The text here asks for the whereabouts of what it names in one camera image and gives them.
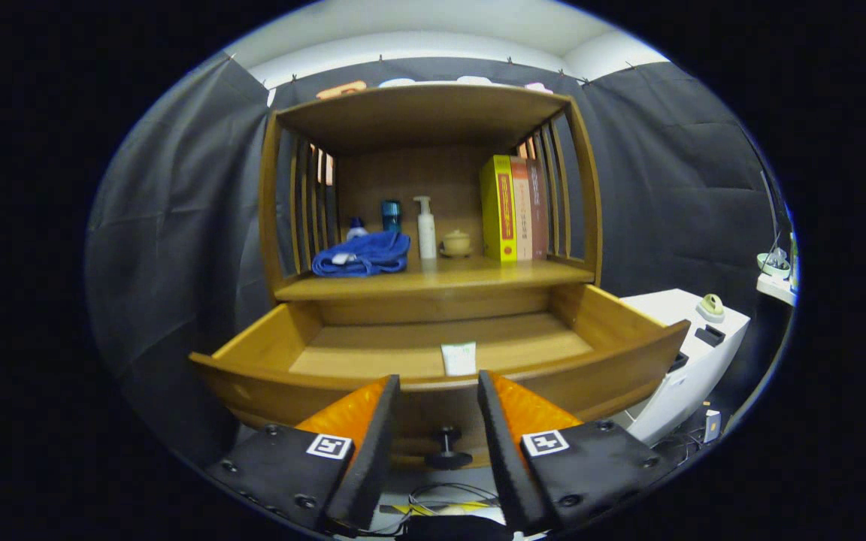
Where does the white pump bottle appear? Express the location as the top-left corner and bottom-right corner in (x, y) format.
(413, 196), (438, 260)

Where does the green bowl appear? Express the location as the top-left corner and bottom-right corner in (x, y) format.
(756, 252), (791, 279)

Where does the brown book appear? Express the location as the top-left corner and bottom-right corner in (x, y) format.
(526, 158), (550, 260)

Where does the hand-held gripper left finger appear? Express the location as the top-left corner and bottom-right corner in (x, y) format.
(204, 374), (401, 533)

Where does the wooden drawer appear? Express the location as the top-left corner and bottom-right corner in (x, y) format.
(189, 284), (691, 470)

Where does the wooden cabinet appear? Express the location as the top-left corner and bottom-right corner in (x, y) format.
(189, 83), (691, 470)

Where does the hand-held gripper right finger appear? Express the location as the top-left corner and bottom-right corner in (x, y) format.
(477, 370), (678, 536)

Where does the blue towel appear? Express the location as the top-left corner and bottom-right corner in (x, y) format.
(311, 231), (411, 278)

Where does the wooden countertop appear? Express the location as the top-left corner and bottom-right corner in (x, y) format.
(275, 252), (595, 303)

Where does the white shelf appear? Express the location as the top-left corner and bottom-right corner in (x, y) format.
(756, 272), (796, 305)

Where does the white green cream tube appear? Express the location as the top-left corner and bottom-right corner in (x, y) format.
(441, 342), (477, 376)

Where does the yellow book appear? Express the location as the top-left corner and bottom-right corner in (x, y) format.
(479, 155), (518, 262)

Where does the white side cabinet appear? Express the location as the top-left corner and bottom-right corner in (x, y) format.
(613, 288), (751, 448)

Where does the beige lidded tea bowl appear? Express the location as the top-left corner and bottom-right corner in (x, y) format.
(439, 229), (473, 258)

